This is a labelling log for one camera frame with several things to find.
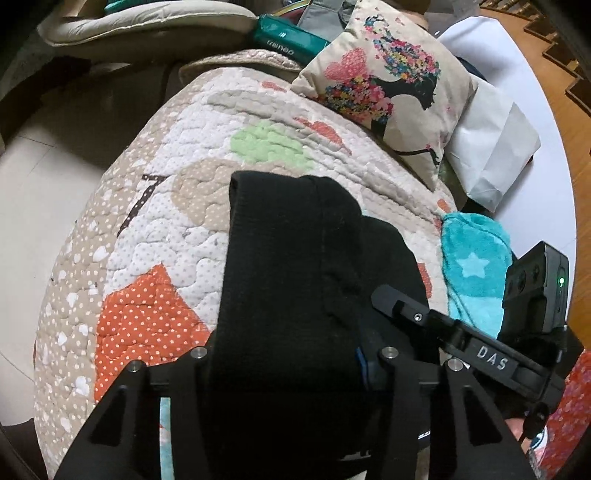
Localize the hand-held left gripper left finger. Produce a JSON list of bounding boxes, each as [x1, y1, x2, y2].
[[55, 348, 213, 480]]

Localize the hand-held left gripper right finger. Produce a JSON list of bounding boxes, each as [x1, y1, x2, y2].
[[355, 346, 536, 480]]

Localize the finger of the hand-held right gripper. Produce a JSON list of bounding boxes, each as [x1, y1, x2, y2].
[[372, 285, 462, 352]]

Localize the black pants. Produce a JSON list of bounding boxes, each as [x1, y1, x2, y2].
[[203, 170, 432, 480]]

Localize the person's right hand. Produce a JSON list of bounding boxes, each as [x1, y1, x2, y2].
[[505, 418, 529, 446]]

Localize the teal star blanket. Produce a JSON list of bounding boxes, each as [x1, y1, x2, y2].
[[441, 211, 513, 340]]

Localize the red floral cloth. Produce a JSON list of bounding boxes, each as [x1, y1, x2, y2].
[[538, 357, 591, 480]]

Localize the patchwork quilt with hearts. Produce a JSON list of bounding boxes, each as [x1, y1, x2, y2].
[[33, 48, 462, 480]]

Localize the white paper bag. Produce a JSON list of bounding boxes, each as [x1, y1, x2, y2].
[[436, 16, 542, 213]]

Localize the floral printed pillow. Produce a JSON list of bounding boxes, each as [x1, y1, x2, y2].
[[290, 0, 478, 192]]

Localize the wooden staircase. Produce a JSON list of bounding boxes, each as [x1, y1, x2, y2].
[[480, 0, 591, 121]]

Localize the teal box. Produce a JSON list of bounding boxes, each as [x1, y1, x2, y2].
[[248, 14, 331, 65]]

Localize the grey bag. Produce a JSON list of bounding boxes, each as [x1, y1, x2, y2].
[[298, 0, 358, 28]]

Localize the beige cushion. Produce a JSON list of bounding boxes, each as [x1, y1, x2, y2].
[[37, 0, 259, 49]]

